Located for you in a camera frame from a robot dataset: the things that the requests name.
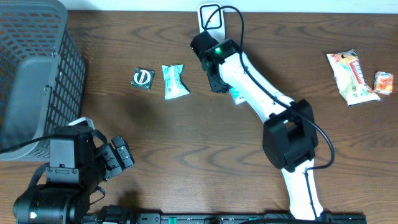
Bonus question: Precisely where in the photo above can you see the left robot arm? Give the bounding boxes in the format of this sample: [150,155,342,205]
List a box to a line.
[13,117,135,223]

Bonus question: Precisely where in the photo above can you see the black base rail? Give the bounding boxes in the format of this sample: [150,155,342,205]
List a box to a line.
[83,212,368,224]

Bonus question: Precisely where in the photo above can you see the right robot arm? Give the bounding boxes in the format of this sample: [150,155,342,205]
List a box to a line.
[190,31,323,220]

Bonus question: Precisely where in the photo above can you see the grey plastic shopping basket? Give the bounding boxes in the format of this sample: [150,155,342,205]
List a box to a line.
[1,1,86,161]

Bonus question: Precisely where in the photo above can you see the white blue snack bag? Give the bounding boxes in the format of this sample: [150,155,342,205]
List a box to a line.
[326,49,381,106]

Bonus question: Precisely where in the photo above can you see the green tissue pack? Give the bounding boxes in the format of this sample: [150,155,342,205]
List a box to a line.
[229,88,246,105]

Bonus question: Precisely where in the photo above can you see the light green wipes pack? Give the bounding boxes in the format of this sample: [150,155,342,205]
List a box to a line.
[162,64,190,100]

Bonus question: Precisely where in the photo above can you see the orange tissue pack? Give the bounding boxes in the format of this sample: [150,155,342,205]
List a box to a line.
[373,72,394,95]

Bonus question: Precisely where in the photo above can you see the white barcode scanner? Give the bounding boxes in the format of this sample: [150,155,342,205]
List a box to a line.
[197,2,226,42]

